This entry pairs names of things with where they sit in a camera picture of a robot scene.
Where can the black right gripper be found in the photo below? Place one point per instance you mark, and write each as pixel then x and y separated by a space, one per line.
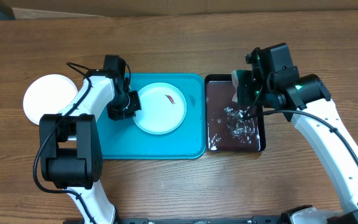
pixel 253 104

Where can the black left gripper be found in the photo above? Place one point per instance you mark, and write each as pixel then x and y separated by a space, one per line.
pixel 136 105

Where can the green sponge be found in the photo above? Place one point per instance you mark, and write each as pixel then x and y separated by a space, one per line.
pixel 241 79

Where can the light blue plate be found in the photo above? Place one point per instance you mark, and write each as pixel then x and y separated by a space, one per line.
pixel 163 108

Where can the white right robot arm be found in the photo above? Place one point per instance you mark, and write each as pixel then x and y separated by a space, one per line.
pixel 309 106

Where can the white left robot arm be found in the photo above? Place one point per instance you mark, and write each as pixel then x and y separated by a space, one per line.
pixel 69 160

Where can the black water tray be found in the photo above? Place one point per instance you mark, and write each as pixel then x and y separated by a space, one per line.
pixel 227 130

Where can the teal plastic tray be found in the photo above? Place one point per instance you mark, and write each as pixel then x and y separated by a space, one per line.
pixel 124 140

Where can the brown cardboard backboard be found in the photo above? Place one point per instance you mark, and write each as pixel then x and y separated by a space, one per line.
pixel 180 7

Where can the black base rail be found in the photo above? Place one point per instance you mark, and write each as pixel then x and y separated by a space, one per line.
pixel 263 219

